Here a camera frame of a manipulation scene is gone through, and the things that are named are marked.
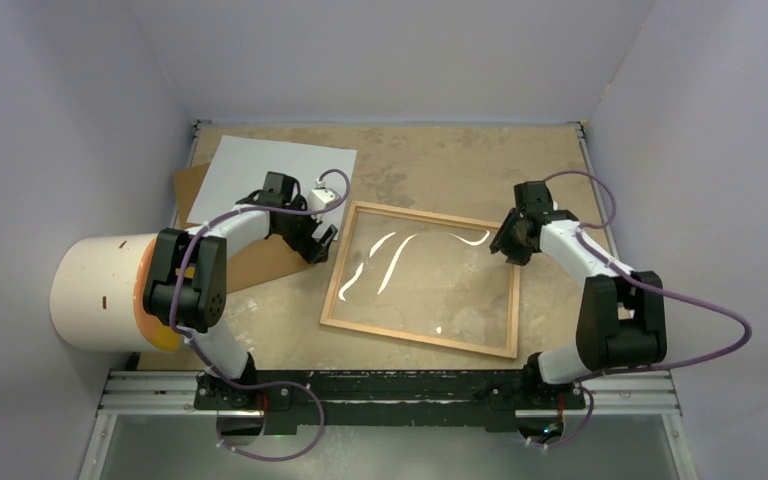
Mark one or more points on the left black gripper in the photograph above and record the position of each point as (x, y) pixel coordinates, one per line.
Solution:
(312, 250)

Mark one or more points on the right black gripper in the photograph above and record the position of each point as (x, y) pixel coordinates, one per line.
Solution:
(503, 243)

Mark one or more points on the brown backing board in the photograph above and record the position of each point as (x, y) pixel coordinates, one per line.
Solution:
(260, 262)

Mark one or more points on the wooden picture frame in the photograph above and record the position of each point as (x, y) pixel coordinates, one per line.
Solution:
(423, 277)

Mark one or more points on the printed photo sheet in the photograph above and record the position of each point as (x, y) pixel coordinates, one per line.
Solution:
(239, 167)

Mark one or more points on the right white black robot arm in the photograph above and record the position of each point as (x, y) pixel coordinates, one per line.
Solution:
(621, 320)

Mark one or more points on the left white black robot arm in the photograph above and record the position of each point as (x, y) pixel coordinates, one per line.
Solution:
(186, 284)

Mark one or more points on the white cylinder orange lid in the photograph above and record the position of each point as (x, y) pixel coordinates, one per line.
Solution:
(96, 297)

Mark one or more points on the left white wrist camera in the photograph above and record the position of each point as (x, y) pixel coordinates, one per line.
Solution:
(322, 198)

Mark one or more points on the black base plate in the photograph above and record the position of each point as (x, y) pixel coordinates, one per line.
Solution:
(497, 401)

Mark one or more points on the aluminium rail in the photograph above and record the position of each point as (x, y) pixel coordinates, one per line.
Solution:
(187, 392)

